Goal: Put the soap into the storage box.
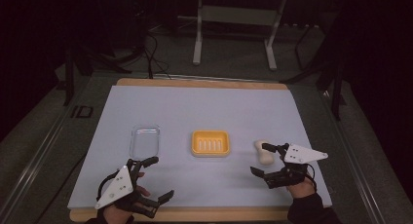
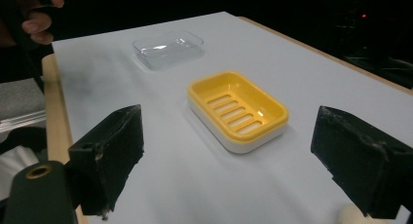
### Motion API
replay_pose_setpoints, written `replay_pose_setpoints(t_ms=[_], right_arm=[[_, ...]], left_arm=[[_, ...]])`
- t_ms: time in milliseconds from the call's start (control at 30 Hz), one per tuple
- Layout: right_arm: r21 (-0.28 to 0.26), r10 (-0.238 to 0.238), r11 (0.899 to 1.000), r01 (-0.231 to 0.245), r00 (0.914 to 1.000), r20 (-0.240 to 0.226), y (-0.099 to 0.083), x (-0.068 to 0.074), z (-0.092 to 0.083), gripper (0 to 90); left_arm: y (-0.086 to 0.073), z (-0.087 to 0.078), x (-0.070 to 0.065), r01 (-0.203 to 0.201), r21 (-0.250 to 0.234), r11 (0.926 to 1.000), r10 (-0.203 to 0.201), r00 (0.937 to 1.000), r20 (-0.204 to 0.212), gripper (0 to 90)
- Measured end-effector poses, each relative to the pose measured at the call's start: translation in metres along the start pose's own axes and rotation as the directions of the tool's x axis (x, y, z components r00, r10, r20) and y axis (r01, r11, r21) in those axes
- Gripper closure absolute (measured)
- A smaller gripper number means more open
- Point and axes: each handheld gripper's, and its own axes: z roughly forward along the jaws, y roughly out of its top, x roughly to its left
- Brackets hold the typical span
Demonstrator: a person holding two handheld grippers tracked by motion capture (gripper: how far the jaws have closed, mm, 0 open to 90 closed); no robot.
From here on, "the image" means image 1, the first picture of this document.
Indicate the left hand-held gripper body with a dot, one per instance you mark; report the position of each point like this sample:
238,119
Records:
118,186

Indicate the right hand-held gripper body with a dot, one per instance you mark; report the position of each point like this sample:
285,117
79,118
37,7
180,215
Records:
300,154

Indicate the cream soap bar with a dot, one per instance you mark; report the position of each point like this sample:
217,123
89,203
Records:
265,158

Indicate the clear plastic box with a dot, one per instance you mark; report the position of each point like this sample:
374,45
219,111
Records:
144,141

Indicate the yellow soap dish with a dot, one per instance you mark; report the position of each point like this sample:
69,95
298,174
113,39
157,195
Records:
210,143

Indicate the person's left hand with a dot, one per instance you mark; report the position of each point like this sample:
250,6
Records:
115,216

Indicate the person's right hand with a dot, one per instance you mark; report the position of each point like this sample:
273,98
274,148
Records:
302,190

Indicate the light blue table mat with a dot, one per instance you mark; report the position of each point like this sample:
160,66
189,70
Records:
201,110

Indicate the black tripod stand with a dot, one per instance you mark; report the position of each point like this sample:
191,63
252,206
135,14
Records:
76,60
326,65

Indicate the white metal stand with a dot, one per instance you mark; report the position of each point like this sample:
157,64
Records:
233,15

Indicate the metal floor rail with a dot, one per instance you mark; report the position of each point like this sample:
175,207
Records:
352,159
35,156

